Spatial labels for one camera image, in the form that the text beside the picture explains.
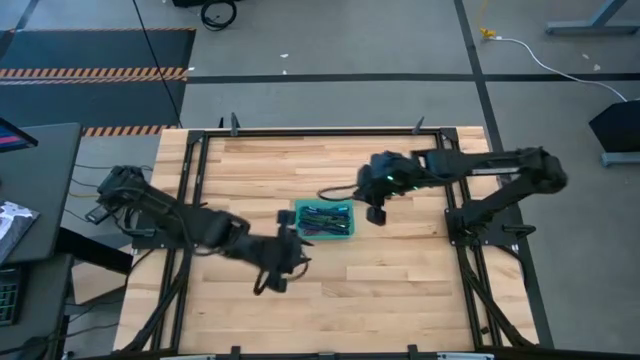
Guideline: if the white floor cable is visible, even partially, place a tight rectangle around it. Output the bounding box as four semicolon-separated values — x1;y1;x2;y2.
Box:
492;35;629;103

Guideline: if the black box on stand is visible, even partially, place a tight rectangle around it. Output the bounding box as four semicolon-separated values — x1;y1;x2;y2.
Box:
588;99;640;169

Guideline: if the black left wrist camera cable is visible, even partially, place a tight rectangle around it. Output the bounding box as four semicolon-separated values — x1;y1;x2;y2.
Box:
252;268;275;297

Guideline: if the silver plastic bag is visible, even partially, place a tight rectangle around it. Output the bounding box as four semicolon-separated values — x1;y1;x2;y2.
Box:
0;200;41;265

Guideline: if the black hazard-striped floor mat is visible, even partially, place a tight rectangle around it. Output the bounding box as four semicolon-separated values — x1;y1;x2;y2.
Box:
0;27;198;138

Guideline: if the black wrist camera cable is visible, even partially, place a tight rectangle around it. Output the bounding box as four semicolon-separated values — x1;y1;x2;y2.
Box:
252;268;275;297
317;183;359;202

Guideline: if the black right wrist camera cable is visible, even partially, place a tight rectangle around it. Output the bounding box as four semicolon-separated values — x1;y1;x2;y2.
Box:
317;183;359;202

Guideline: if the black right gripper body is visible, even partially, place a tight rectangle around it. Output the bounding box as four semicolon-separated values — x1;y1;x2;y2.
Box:
366;151;427;226

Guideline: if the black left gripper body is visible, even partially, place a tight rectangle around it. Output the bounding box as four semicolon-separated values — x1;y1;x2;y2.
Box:
248;209;302;295

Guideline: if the black aluminium table frame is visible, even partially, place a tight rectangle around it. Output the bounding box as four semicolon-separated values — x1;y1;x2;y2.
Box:
122;127;539;360

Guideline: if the teal plastic tray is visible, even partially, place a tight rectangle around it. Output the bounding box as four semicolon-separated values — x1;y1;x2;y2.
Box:
293;198;357;241

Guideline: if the coiled black cable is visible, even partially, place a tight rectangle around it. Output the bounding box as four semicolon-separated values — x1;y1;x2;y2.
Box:
200;0;239;32

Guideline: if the computer monitor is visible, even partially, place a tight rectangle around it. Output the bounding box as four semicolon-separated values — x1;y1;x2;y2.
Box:
0;116;39;154

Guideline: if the yellow power plug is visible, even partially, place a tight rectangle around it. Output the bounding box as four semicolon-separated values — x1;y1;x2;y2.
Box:
478;0;499;41

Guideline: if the dark grey side desk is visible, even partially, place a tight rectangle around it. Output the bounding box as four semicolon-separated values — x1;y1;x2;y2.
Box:
0;122;83;354

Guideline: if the long black floor cable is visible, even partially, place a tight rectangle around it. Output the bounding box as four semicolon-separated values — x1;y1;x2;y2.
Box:
131;0;183;129

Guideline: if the green braided USB-C cable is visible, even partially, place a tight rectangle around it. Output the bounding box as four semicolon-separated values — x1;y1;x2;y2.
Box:
298;211;352;225

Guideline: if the black keyboard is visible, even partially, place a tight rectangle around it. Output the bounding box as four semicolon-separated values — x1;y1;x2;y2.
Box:
0;267;24;327

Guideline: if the grey metal table leg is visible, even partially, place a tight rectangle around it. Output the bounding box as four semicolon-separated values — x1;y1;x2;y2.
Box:
544;0;640;37

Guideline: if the purple cable tie bundle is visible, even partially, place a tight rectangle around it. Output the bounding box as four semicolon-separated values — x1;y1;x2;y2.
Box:
298;221;352;231

